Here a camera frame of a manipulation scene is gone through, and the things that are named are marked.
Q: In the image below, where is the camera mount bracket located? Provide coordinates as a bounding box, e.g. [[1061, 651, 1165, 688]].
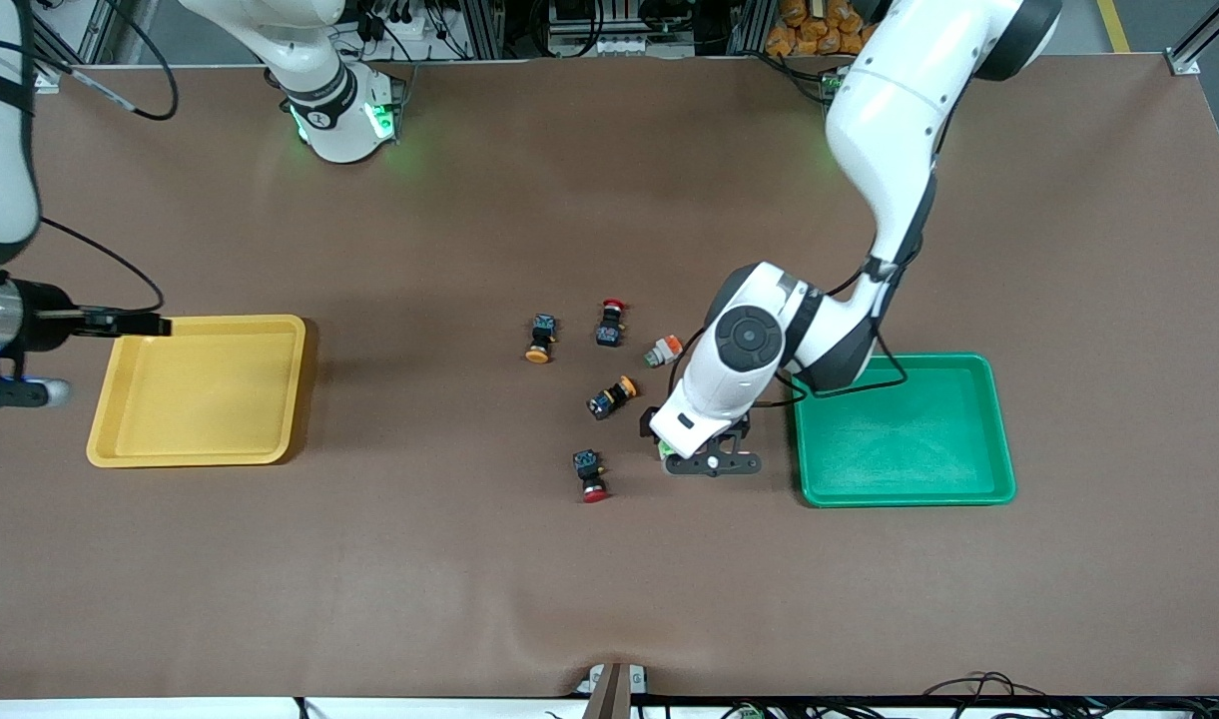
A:
[[577, 662, 650, 719]]

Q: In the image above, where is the green plastic tray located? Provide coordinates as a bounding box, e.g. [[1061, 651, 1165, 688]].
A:
[[790, 353, 1017, 508]]

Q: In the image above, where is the yellow button clear base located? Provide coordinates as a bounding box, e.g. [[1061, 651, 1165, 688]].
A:
[[586, 374, 639, 421]]

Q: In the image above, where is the aluminium profile with bracket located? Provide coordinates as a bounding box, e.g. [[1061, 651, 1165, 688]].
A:
[[1165, 0, 1219, 77]]

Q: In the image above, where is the bag of orange items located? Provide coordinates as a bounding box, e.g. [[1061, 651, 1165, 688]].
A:
[[766, 0, 882, 58]]

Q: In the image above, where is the aluminium frame structure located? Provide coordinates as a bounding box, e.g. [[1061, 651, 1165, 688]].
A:
[[30, 0, 166, 93]]

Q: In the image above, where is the yellow plastic tray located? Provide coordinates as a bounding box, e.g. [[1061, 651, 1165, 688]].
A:
[[86, 315, 307, 468]]

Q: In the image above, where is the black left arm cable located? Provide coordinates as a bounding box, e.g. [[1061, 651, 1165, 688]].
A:
[[666, 170, 954, 410]]

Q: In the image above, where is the aluminium frame post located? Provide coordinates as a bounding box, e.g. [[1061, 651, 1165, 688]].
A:
[[729, 0, 773, 56], [469, 0, 507, 59]]

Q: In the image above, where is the red push button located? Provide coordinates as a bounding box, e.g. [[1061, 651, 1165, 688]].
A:
[[595, 298, 630, 349], [572, 448, 611, 504]]

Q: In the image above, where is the brown table mat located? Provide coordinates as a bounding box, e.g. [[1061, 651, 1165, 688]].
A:
[[0, 55, 1219, 700]]

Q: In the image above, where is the white power strip with plugs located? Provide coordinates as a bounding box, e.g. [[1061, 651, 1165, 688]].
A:
[[369, 5, 475, 61]]

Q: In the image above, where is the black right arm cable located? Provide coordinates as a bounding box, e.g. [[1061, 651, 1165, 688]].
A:
[[10, 0, 179, 313]]

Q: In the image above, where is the black cable bundle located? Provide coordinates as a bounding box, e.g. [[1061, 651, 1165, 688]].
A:
[[918, 671, 1219, 719]]

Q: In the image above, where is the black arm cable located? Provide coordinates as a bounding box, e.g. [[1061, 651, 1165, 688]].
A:
[[10, 0, 179, 313], [666, 170, 954, 410]]

